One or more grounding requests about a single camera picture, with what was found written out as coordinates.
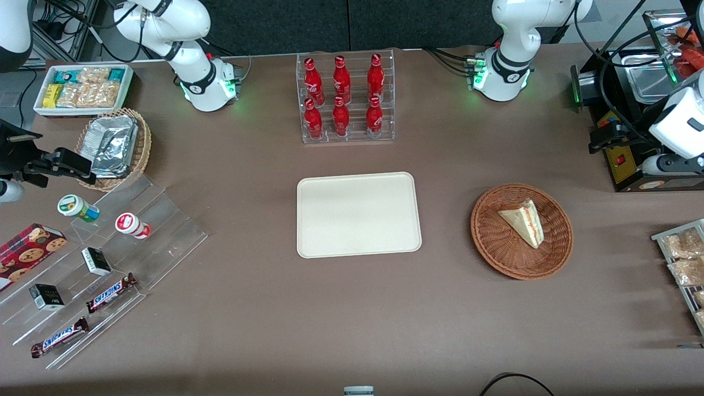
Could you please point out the small grey device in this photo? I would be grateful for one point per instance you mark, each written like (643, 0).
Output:
(358, 391)

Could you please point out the yellow snack packet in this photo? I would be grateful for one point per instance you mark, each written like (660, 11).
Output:
(52, 96)

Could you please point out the clear acrylic bottle rack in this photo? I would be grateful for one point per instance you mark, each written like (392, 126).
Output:
(388, 127)

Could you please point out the red tartan cookie box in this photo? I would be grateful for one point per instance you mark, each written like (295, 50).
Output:
(27, 253)

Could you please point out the red lidded white cup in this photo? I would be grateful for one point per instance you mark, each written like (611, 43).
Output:
(129, 224)

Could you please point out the cream plastic tray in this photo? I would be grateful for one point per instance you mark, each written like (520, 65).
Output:
(357, 217)

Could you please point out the light tan wicker basket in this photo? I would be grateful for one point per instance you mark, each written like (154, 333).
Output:
(144, 148)

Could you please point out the clear bag of snacks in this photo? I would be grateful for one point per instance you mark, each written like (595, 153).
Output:
(700, 318)
(682, 245)
(687, 272)
(699, 297)

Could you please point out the teal snack packet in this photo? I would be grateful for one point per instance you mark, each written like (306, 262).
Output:
(115, 75)
(66, 76)

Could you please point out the beige cracker pack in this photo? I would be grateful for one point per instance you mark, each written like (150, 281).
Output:
(99, 94)
(69, 96)
(93, 76)

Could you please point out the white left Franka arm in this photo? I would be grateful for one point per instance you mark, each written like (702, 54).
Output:
(511, 33)

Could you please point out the tray of packaged snacks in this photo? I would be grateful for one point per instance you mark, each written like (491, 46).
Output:
(660, 236)

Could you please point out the Snickers chocolate bar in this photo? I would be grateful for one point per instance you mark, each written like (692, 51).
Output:
(59, 337)
(110, 293)

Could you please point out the green lidded white cup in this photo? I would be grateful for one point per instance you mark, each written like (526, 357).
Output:
(74, 206)

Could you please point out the small black box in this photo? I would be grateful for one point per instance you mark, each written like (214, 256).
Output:
(96, 261)
(47, 297)

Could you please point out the brown round wicker basket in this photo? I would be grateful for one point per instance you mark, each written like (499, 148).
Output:
(495, 242)

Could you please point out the red cola bottle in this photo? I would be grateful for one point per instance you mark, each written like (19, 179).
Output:
(313, 82)
(375, 80)
(313, 122)
(374, 118)
(341, 82)
(340, 118)

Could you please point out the clear acrylic stepped stand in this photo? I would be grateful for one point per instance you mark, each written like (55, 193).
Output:
(165, 242)

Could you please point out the glass display case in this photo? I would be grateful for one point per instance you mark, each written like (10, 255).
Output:
(668, 38)

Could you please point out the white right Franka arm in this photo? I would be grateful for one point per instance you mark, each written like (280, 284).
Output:
(187, 66)

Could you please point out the aluminium frame rack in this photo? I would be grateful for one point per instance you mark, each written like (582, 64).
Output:
(71, 33)

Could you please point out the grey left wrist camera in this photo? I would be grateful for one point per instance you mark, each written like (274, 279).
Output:
(671, 165)

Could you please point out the silver foil pouch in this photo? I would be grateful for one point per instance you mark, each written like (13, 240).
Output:
(113, 143)
(107, 174)

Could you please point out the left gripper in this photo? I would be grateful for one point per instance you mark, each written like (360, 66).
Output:
(627, 136)

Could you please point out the white rectangular snack bin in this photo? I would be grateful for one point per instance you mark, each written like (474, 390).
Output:
(127, 82)

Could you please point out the black countertop grill machine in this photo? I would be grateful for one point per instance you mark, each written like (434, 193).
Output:
(597, 66)

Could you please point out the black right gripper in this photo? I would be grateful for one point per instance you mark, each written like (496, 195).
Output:
(14, 155)

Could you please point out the triangle sandwich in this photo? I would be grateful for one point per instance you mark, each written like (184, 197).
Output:
(525, 223)

